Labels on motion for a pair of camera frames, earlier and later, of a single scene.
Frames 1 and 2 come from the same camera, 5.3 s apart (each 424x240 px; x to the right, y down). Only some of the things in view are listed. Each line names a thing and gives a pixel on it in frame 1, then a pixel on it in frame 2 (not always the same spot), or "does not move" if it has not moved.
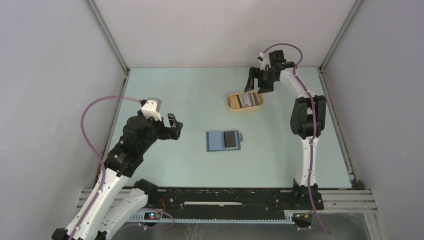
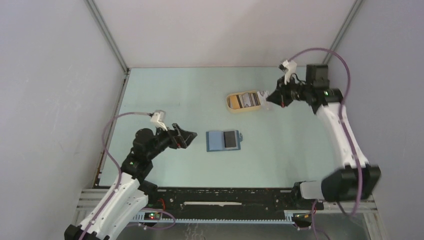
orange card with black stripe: x=235 y=101 does not move
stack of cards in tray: x=249 y=99 does not move
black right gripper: x=256 y=72 → x=276 y=97
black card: x=229 y=138 does not move
